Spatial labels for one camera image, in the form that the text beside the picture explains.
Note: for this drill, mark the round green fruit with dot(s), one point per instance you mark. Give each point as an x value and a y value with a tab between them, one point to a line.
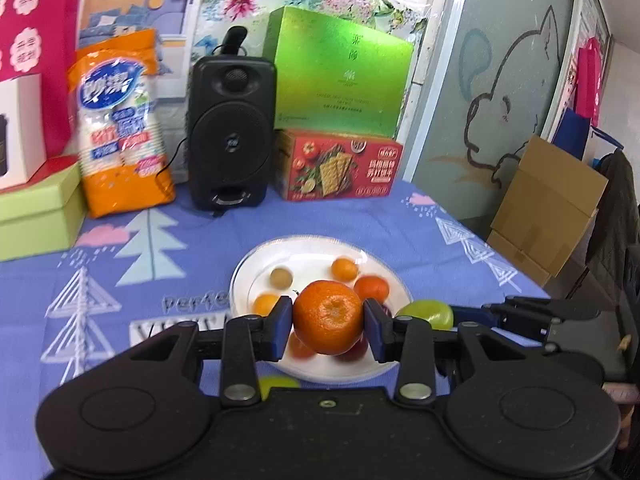
437	313

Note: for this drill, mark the blue printed tablecloth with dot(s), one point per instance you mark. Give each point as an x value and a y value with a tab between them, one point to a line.
131	274

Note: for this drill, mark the green gift box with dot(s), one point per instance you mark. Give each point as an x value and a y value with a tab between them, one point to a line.
334	75

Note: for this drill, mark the brown longan fruit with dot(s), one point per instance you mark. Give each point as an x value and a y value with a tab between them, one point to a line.
281	278

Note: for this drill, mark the green mango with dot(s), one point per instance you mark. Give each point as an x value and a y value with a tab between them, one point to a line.
269	382

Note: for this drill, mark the blue poster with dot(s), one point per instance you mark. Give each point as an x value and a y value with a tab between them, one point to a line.
173	22

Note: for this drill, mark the orange paper cup package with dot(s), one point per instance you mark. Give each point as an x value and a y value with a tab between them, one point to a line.
122	155

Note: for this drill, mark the small orange tangerine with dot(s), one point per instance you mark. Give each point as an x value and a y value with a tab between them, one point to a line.
372	287

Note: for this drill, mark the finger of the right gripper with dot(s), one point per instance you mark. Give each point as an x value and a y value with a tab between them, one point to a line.
530	332
563	309

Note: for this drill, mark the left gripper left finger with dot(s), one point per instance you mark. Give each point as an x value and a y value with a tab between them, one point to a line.
240	344

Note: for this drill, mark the large orange tangerine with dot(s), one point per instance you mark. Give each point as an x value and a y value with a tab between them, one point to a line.
328	317

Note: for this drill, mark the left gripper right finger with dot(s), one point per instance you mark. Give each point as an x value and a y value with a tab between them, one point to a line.
413	345

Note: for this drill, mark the red cracker box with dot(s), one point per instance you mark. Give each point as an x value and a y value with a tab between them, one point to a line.
324	166

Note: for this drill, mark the dark purple plum right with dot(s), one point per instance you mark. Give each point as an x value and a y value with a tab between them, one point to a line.
357	352

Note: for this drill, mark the pink tote bag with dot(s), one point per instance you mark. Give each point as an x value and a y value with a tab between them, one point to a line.
38	37

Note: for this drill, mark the black speaker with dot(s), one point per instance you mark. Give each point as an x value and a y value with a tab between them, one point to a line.
230	126

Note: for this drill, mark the folded cardboard box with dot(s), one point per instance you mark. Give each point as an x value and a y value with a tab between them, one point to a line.
547	208

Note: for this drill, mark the orange kumquat fruit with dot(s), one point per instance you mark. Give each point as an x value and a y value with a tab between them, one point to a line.
344	270

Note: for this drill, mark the person's right hand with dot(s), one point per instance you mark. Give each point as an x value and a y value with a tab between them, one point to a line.
621	383

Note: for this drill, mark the light green shoe box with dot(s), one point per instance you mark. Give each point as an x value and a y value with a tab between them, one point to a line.
45	214

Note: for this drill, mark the white ceramic plate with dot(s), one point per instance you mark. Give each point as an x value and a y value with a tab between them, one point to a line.
309	259

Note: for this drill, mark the yellow cherry tomato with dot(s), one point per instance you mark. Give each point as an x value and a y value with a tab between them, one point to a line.
264	304

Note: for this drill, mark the white cup box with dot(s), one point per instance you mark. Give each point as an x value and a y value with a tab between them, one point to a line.
22	145

